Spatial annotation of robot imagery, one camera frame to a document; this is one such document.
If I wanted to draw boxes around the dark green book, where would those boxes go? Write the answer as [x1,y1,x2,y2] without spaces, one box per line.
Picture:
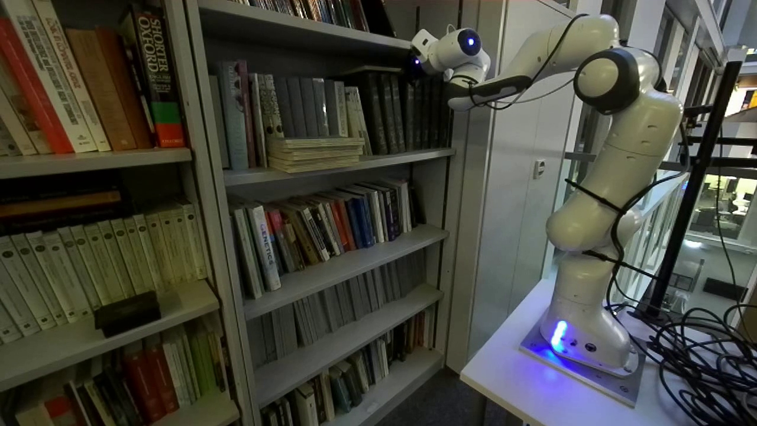
[328,363,358,413]

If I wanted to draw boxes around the green torn-jacket Machine Intelligence book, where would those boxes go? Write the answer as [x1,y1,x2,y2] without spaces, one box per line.
[322,76,338,140]

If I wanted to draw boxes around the black volume numbered 2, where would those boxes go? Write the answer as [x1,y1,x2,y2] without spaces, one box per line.
[382,73,397,157]

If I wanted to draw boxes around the small black box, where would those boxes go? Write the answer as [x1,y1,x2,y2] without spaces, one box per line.
[92,290,166,341]

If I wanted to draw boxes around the large red book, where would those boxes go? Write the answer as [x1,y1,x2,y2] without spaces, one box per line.
[0,12,76,157]

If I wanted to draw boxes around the black volume numbered 4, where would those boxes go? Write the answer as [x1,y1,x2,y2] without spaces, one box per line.
[402,76,419,154]

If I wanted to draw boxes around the black volume numbered 3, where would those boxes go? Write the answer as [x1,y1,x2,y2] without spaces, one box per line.
[394,73,408,157]

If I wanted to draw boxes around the black volume numbered 5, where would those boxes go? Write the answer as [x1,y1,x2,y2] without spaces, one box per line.
[414,76,432,154]

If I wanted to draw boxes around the red hardcover book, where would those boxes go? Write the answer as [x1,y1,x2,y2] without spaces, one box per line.
[330,196,356,254]

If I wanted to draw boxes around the tall slate blue book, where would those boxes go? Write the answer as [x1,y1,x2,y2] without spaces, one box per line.
[219,61,253,170]

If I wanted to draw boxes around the flat black box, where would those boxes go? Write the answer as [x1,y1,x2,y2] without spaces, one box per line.
[701,278,750,303]

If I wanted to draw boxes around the blue hardcover book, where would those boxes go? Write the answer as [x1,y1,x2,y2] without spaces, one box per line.
[350,193,377,248]

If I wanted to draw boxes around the white hardcover book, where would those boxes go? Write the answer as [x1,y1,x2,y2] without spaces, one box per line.
[246,201,285,295]

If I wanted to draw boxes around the black metal stand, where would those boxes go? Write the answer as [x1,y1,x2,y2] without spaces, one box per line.
[640,56,748,317]

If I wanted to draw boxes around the tangled black cables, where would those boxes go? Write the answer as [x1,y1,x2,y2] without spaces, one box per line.
[606,303,757,426]

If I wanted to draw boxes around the black book green red base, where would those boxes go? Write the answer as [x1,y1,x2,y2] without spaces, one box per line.
[116,3,189,151]

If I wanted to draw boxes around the black leaning binder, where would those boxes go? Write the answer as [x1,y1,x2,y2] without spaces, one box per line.
[358,0,397,38]

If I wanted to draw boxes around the flat brown book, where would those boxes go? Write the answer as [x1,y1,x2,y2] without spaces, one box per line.
[0,187,128,222]

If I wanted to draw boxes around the grey metal bookshelf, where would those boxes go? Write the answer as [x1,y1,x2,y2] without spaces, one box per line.
[186,0,570,426]
[0,0,245,426]

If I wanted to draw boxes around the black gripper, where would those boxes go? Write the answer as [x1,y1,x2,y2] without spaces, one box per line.
[402,48,432,82]

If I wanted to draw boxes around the grey Machine Intelligence book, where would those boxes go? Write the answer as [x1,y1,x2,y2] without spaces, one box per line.
[307,76,328,140]
[297,76,315,140]
[281,73,302,140]
[335,78,354,140]

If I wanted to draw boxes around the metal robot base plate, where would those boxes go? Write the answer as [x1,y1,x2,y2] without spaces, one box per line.
[519,314,649,411]

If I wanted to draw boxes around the white lettered book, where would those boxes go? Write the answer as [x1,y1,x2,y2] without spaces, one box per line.
[4,0,105,157]

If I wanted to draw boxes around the brown hardcover book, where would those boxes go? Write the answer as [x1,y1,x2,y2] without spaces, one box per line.
[65,27,155,151]

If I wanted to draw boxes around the black reference volume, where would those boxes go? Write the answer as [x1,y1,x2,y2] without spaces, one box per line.
[363,73,388,157]

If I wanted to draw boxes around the cream Machine Intelligence 8 book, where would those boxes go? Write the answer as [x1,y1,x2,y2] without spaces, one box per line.
[344,84,371,154]

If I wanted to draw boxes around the cream pixel-lettered Intelligence book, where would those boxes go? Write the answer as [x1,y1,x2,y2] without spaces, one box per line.
[258,71,277,140]

